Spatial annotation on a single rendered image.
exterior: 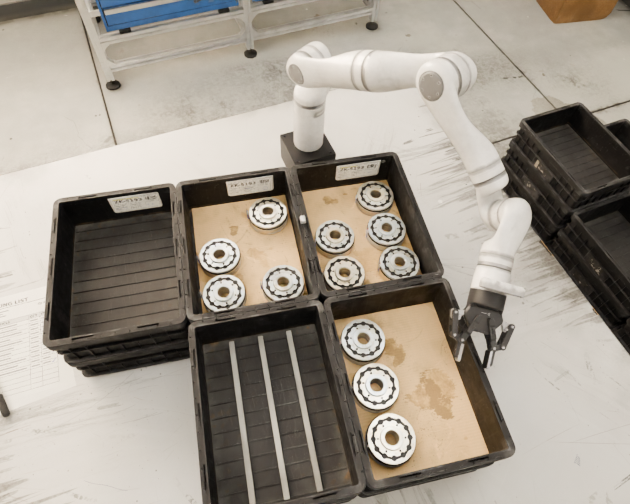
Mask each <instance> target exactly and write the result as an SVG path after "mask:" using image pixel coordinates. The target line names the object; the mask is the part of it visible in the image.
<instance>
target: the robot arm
mask: <svg viewBox="0 0 630 504"><path fill-rule="evenodd" d="M286 71H287V74H288V76H289V78H290V79H291V80H292V81H293V82H294V83H295V84H297V85H296V86H295V89H294V144H295V146H296V147H297V148H298V149H299V150H301V151H304V152H313V151H316V150H318V149H319V148H320V147H321V146H322V144H323V134H324V121H325V107H326V96H327V94H328V93H329V90H330V87H331V88H340V89H350V90H357V91H364V92H373V93H383V92H391V91H398V90H404V89H410V88H417V89H418V92H419V94H420V96H421V98H422V100H423V101H424V103H425V104H426V106H427V107H428V109H429V110H430V112H431V113H432V115H433V116H434V118H435V119H436V121H437V122H438V124H439V125H440V127H441V128H442V130H443V131H444V133H445V134H446V135H447V137H448V138H449V140H450V141H451V143H452V144H453V146H454V148H455V149H456V151H457V153H458V154H459V156H460V158H461V160H462V162H463V164H464V166H465V168H466V171H467V173H468V175H469V177H470V179H471V181H472V183H473V186H474V188H475V190H476V197H477V202H478V208H479V213H480V217H481V219H482V221H483V223H484V224H485V226H486V227H487V228H488V229H490V230H491V231H494V232H496V234H495V236H494V237H493V238H491V239H489V240H487V241H485V242H484V243H483V244H482V247H481V250H480V254H479V258H478V262H477V266H476V269H475V272H474V275H473V278H472V282H471V287H470V291H469V295H468V299H467V304H466V307H465V308H464V309H463V310H457V309H453V308H452V309H450V310H449V329H448V335H449V336H450V337H452V338H453V339H455V341H456V343H455V347H454V351H453V357H455V360H456V361H459V362H461V359H462V355H463V351H464V347H465V344H464V342H465V341H466V339H467V338H468V336H469V335H471V334H472V332H473V331H475V332H480V333H483V334H484V337H485V339H486V344H487V350H485V355H484V359H483V364H482V365H483V368H485V369H489V367H491V366H492V365H493V361H494V356H495V352H496V351H501V350H503V351H504V350H506V347H507V345H508V343H509V341H510V338H511V336H512V334H513V331H514V329H515V325H514V324H510V323H507V322H505V321H503V317H502V313H503V311H504V307H505V303H506V298H507V295H511V296H516V297H520V298H524V295H525V291H526V290H525V289H524V288H523V287H519V286H516V285H513V284H510V277H511V271H512V267H513V263H514V258H515V254H516V252H517V250H518V248H519V247H520V245H521V243H522V241H523V239H524V237H525V235H526V233H527V231H528V229H529V227H530V224H531V220H532V211H531V207H530V205H529V203H528V202H527V201H526V200H524V199H522V198H509V199H503V197H502V192H501V189H503V188H504V187H505V186H506V185H507V184H508V181H509V179H508V175H507V173H506V170H505V168H504V166H503V164H502V161H501V159H500V157H499V155H498V153H497V151H496V149H495V147H494V146H493V144H492V143H491V142H490V141H489V140H488V139H487V138H486V137H485V136H484V135H483V134H482V133H481V132H480V131H479V130H478V129H477V128H476V127H475V126H474V125H473V124H472V123H471V122H470V120H469V119H468V118H467V116H466V114H465V113H464V111H463V109H462V106H461V104H460V101H459V98H458V97H460V96H462V95H464V94H465V93H466V92H467V91H468V90H469V89H470V88H471V87H472V86H473V85H474V83H475V81H476V78H477V69H476V65H475V64H474V62H473V60H472V59H471V58H470V57H468V56H467V55H466V54H464V53H461V52H457V51H449V52H439V53H427V54H413V53H404V52H392V51H380V50H356V51H351V52H347V53H343V54H340V55H337V56H333V57H331V54H330V52H329V50H328V48H327V47H326V46H325V45H324V44H323V43H321V42H318V41H313V42H310V43H309V44H307V45H306V46H304V47H303V48H301V49H300V50H298V51H297V52H295V53H294V54H293V55H292V56H291V57H290V58H289V59H288V61H287V65H286ZM462 315H463V317H464V319H465V322H466V323H465V324H464V325H463V327H462V328H461V331H460V332H459V334H458V320H459V319H461V316H462ZM500 325H501V331H502V332H501V335H500V337H499V339H498V341H497V344H496V339H497V337H496V329H497V328H498V327H499V326H500Z"/></svg>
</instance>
